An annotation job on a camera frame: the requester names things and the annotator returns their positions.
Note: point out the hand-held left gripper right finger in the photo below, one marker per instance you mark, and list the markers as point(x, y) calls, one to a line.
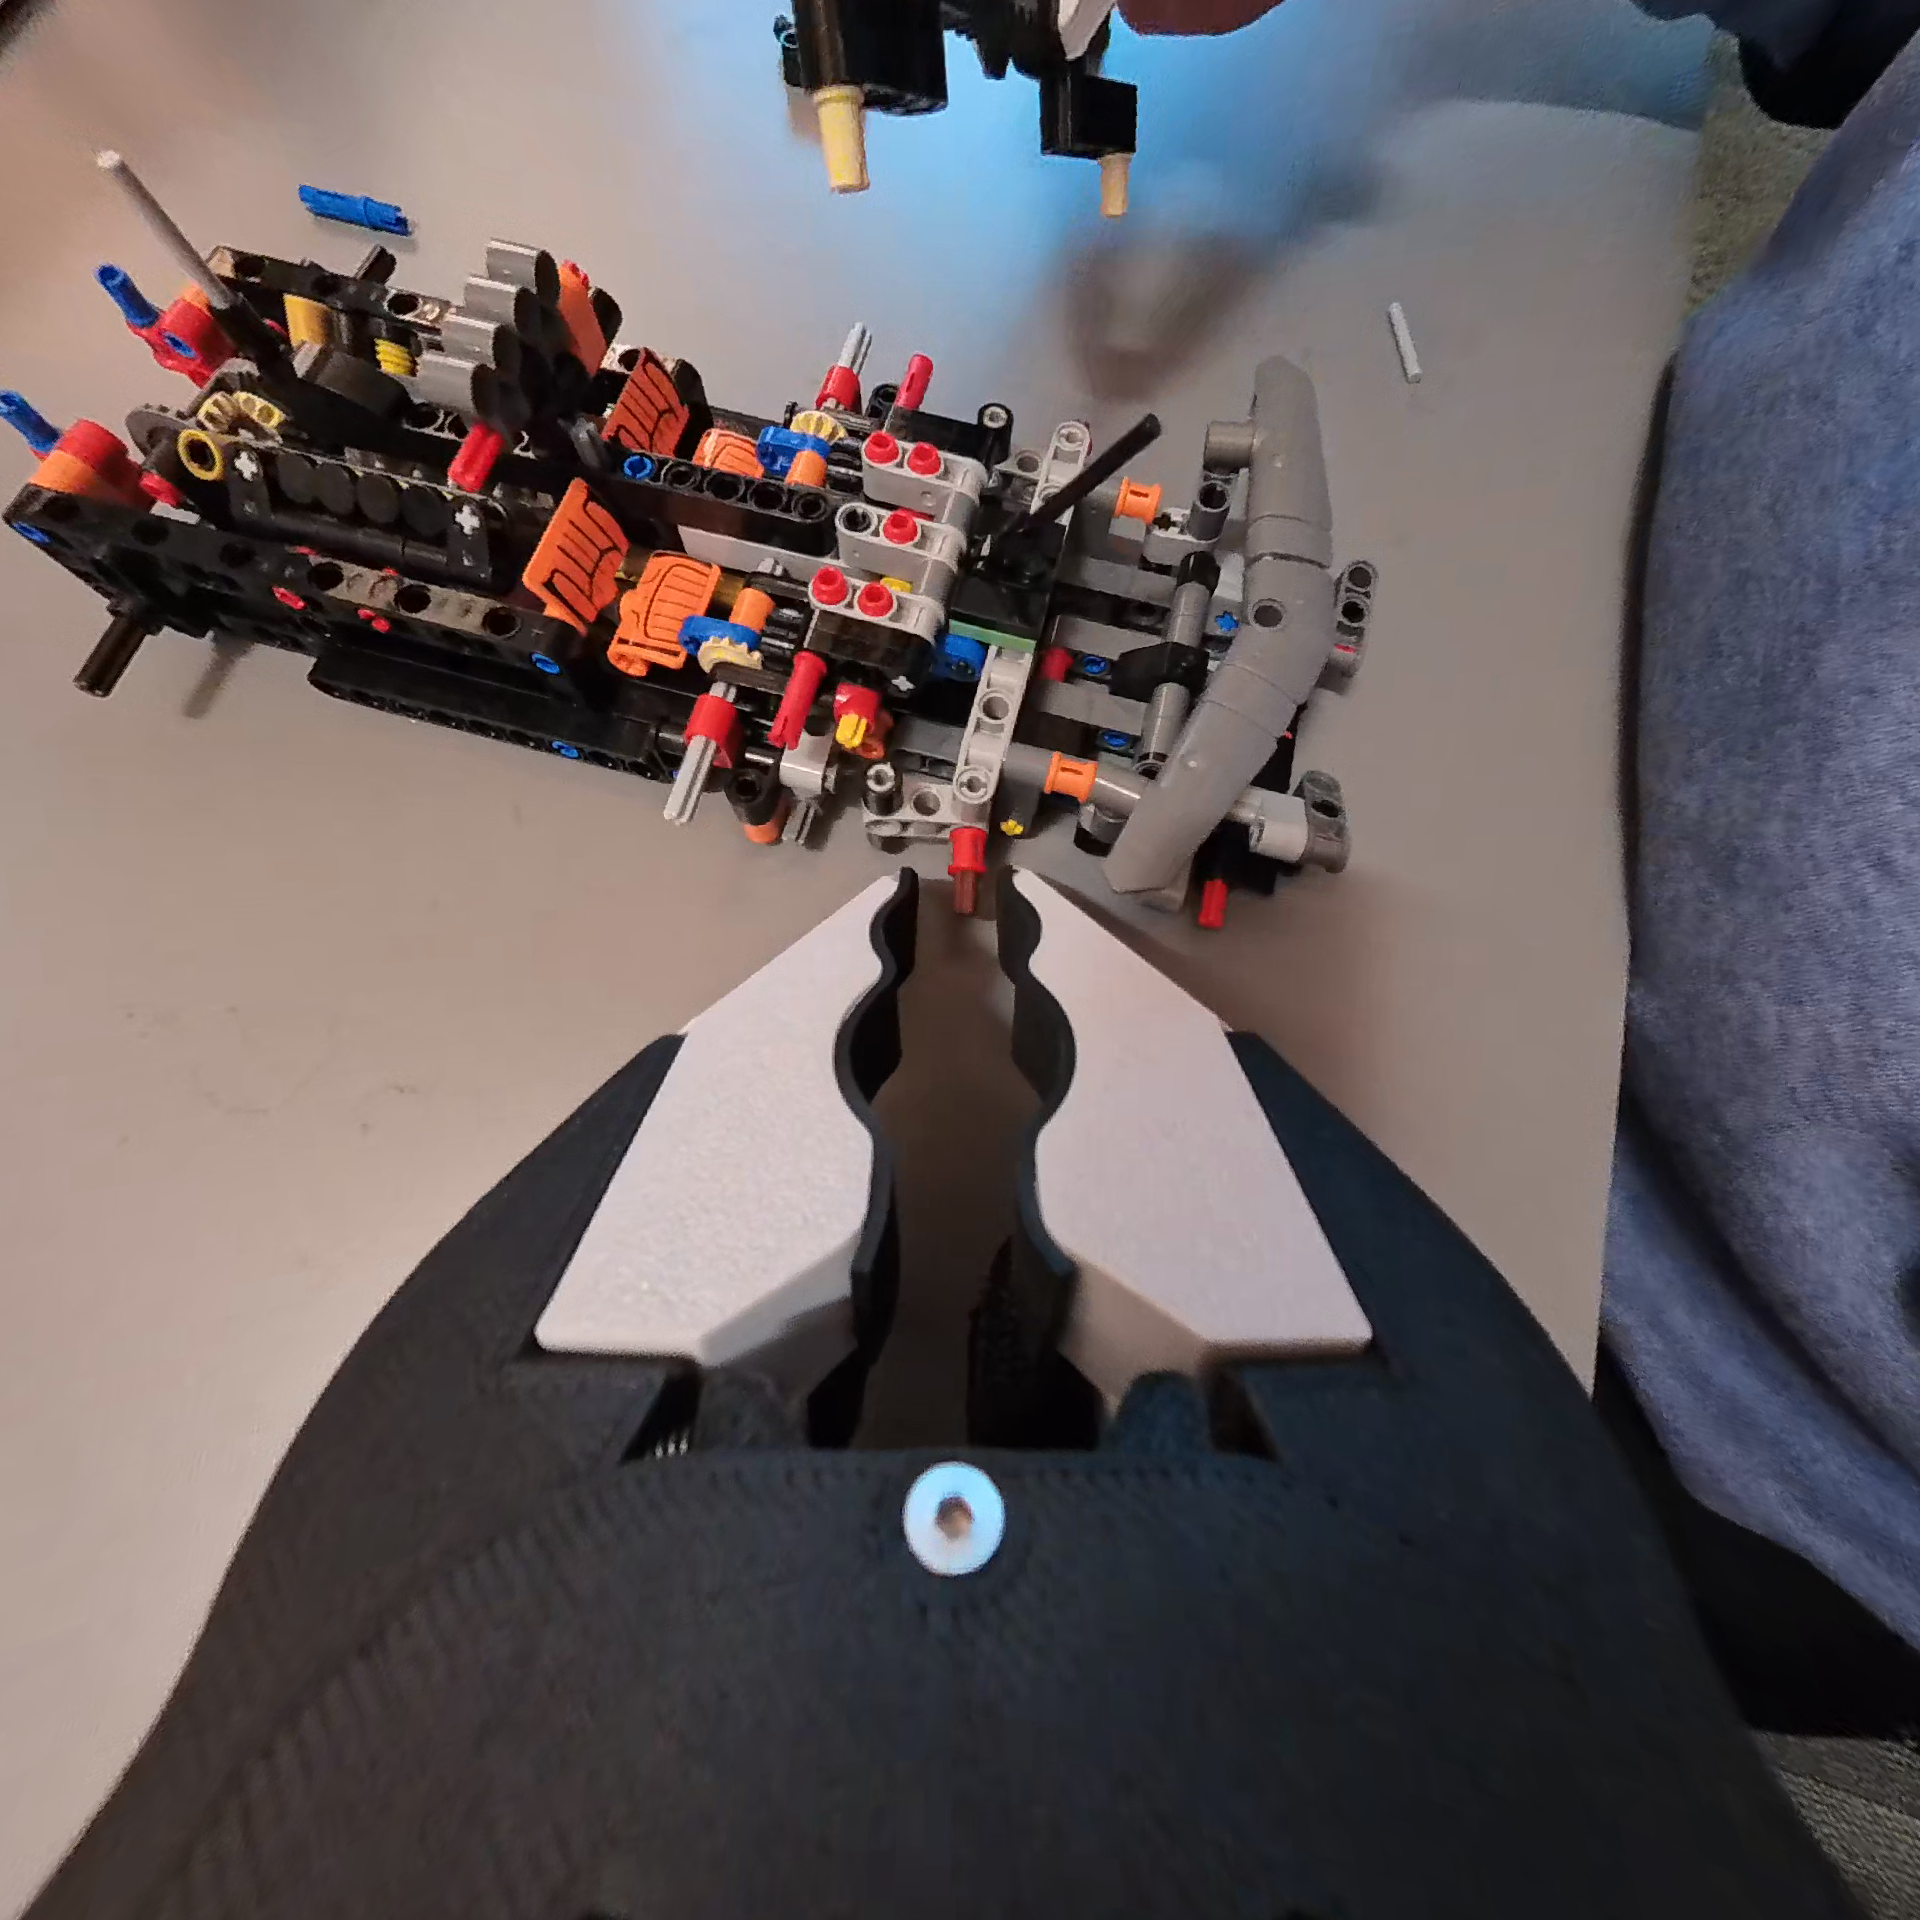
point(1184, 1154)

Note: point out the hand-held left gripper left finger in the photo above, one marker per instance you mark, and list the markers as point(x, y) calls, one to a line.
point(720, 1154)

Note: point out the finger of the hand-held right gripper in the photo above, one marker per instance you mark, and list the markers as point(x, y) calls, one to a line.
point(1082, 20)

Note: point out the black lego frame with tan pins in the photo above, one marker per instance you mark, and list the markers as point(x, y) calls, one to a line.
point(885, 61)

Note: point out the lego car chassis model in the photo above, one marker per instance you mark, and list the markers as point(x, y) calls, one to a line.
point(751, 601)

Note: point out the person's right forearm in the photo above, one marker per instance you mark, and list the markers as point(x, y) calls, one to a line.
point(1689, 8)

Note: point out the light grey lego axle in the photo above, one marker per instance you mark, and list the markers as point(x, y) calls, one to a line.
point(1404, 342)

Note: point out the blue lego pin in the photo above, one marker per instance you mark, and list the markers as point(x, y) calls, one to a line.
point(355, 209)

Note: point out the person's right hand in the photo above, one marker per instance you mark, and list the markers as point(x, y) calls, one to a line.
point(1201, 12)

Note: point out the person's blue clothing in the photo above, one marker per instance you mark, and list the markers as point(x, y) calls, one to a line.
point(1784, 824)

